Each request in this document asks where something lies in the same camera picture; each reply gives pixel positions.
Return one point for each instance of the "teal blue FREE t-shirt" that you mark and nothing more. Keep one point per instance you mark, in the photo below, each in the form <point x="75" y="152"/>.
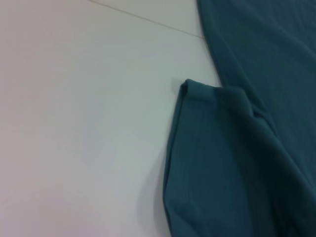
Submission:
<point x="247" y="123"/>

